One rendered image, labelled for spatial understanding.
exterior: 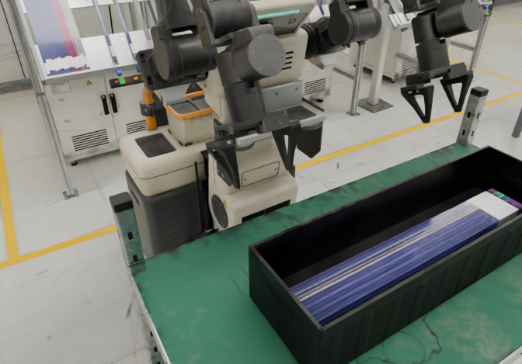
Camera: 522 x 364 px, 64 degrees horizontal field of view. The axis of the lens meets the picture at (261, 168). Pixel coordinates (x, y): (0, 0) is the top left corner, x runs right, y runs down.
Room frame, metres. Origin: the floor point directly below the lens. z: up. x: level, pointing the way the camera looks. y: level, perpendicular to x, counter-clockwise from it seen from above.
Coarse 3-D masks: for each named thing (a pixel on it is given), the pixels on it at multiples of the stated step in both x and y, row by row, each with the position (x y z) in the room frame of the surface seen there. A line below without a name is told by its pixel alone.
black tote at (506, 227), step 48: (384, 192) 0.59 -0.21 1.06; (432, 192) 0.67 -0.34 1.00; (480, 192) 0.72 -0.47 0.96; (288, 240) 0.49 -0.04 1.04; (336, 240) 0.54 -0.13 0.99; (384, 240) 0.58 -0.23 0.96; (480, 240) 0.47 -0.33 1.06; (288, 288) 0.38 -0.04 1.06; (432, 288) 0.42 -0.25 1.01; (288, 336) 0.36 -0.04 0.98; (336, 336) 0.32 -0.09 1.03; (384, 336) 0.37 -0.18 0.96
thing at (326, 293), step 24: (456, 216) 0.61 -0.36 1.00; (480, 216) 0.61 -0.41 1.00; (504, 216) 0.60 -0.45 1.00; (408, 240) 0.54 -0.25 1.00; (432, 240) 0.54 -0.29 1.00; (456, 240) 0.54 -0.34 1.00; (360, 264) 0.48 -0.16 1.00; (384, 264) 0.48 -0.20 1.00; (408, 264) 0.48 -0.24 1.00; (312, 288) 0.43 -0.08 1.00; (336, 288) 0.43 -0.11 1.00; (360, 288) 0.44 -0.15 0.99; (384, 288) 0.44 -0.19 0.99; (312, 312) 0.39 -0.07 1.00; (336, 312) 0.39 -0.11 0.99
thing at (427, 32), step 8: (416, 16) 0.85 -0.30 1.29; (424, 16) 0.83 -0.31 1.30; (432, 16) 0.83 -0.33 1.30; (416, 24) 0.84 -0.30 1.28; (424, 24) 0.83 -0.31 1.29; (432, 24) 0.82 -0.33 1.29; (416, 32) 0.84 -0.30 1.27; (424, 32) 0.82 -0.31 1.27; (432, 32) 0.82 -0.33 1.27; (416, 40) 0.83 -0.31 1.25; (424, 40) 0.82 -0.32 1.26
